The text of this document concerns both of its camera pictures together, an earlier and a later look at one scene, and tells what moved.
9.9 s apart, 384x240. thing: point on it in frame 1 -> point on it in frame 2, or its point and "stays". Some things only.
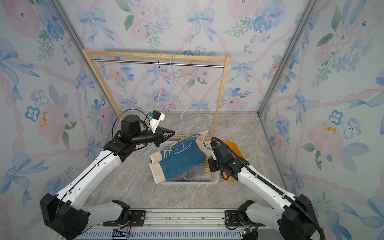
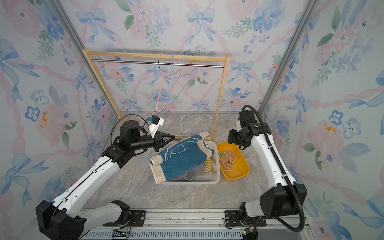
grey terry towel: (189, 174) stays
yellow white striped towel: (207, 168) stays
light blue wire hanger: (175, 77) stays
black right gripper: (211, 164) -> (232, 138)
